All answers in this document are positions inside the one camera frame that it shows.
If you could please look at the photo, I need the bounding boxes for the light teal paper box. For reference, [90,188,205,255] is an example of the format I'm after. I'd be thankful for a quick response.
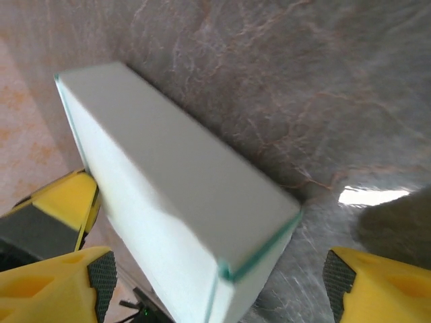
[53,61,304,323]

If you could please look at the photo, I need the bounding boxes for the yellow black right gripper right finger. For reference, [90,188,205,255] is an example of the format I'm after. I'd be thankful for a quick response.
[322,246,431,323]

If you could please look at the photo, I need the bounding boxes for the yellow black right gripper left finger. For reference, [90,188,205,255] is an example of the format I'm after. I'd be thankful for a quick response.
[0,246,118,323]

